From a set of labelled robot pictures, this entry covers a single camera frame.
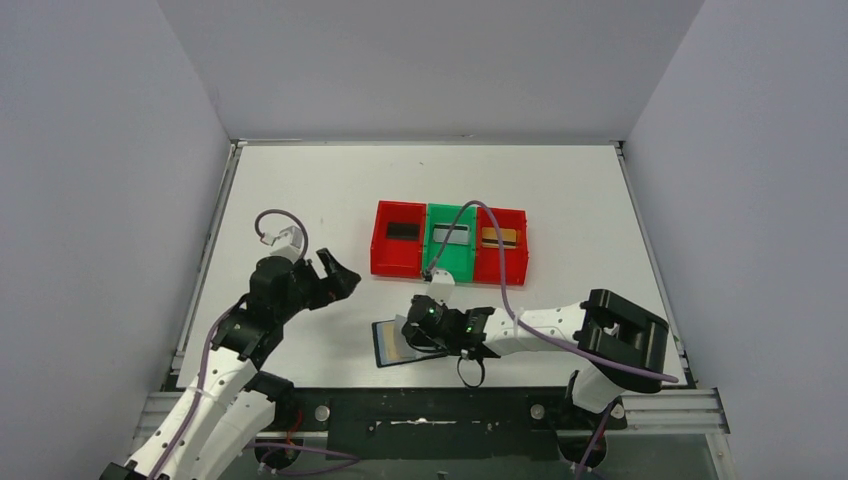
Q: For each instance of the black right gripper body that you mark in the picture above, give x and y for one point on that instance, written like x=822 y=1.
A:
x=418 y=335

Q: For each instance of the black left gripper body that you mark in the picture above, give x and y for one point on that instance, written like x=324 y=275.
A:
x=319 y=281

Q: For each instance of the black leather card holder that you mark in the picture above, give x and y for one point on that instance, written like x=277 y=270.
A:
x=412 y=355

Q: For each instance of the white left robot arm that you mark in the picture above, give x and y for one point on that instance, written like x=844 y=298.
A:
x=234 y=351

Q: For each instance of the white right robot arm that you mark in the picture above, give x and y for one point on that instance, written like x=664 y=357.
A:
x=624 y=344

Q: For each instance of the black card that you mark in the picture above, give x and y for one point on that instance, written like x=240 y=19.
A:
x=403 y=231

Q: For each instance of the silver magnetic stripe card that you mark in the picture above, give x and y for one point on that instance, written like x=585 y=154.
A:
x=444 y=234

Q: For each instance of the gold VIP card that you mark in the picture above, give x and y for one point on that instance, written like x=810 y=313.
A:
x=493 y=238

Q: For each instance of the red plastic bin left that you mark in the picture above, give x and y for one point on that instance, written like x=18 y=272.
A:
x=397 y=258

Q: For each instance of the green plastic bin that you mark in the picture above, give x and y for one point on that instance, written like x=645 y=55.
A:
x=458 y=260

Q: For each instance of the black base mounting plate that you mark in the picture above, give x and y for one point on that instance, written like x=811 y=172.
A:
x=534 y=423

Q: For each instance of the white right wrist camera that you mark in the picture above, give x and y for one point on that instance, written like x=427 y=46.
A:
x=440 y=286

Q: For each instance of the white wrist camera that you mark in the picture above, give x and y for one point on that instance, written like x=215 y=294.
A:
x=288 y=243
x=440 y=286

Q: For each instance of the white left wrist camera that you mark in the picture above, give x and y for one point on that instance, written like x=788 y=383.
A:
x=288 y=243

